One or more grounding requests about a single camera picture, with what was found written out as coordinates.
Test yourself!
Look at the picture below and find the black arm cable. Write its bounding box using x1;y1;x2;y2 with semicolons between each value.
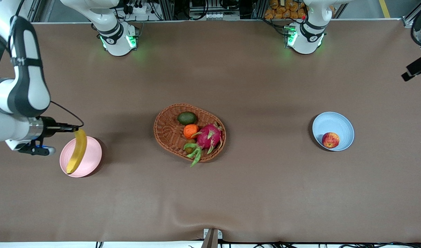
410;10;421;55
50;100;85;128

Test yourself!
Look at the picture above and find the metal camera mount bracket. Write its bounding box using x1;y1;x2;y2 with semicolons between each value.
201;228;223;248

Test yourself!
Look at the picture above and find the brown wicker basket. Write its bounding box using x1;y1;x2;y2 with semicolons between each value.
153;103;227;163

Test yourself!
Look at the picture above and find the pink dragon fruit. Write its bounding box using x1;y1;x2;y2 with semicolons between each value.
184;123;223;168

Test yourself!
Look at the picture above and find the yellow banana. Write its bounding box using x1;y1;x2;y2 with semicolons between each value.
66;129;88;175

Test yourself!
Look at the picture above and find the white power strip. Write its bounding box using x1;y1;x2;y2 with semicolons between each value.
122;3;149;14

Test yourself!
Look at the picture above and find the light blue plate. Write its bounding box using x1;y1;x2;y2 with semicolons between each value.
312;112;355;152

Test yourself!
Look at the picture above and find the orange tangerine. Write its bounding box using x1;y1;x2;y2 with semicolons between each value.
183;124;200;140

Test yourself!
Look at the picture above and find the grey electronics box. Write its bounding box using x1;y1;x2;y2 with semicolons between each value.
190;0;240;20

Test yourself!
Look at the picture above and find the bag of orange items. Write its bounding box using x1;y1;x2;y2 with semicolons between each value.
264;0;307;20

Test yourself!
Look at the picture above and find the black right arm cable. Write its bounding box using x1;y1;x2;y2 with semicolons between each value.
50;100;85;128

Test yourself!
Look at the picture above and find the aluminium frame post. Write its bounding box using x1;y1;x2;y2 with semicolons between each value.
402;0;421;28

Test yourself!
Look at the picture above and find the pink plate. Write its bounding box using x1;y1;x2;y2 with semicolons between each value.
59;136;103;178

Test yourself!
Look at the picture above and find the green avocado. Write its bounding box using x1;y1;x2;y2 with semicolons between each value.
177;112;198;126

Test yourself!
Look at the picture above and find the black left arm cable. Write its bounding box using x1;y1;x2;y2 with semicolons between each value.
410;10;421;55

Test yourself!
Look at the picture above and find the red yellow apple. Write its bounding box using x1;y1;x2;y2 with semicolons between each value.
322;132;340;149

